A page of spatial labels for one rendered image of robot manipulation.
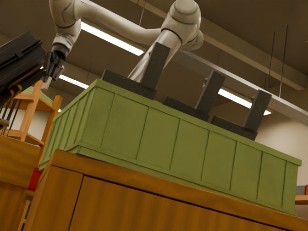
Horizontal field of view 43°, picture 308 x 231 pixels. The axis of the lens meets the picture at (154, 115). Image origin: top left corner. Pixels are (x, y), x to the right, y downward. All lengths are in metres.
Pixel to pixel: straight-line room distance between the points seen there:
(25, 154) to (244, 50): 6.18
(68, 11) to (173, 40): 0.49
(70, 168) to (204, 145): 0.33
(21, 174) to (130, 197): 0.63
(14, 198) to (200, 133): 0.71
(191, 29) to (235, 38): 5.56
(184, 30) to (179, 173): 0.90
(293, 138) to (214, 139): 6.99
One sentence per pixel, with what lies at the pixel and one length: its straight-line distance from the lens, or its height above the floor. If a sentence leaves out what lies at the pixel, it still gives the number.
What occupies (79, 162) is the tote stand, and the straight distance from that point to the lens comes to 0.82.
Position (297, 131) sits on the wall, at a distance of 7.93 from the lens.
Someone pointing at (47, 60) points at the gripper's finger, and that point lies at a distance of 1.83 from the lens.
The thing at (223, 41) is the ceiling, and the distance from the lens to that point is 7.04.
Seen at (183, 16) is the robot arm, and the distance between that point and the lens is 1.67.
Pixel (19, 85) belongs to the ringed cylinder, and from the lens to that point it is 2.36.
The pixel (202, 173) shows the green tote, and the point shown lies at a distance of 0.94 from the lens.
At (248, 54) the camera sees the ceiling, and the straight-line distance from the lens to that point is 7.34.
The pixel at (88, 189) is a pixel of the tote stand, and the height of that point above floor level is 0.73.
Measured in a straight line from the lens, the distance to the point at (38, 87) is 4.84.
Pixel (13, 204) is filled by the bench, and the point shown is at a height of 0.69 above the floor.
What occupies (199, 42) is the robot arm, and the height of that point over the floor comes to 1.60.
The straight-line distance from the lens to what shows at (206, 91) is 1.09.
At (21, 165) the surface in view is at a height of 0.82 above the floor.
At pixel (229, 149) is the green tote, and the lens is 1.00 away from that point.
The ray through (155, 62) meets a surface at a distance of 1.03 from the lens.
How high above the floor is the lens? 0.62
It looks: 20 degrees up
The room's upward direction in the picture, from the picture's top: 13 degrees clockwise
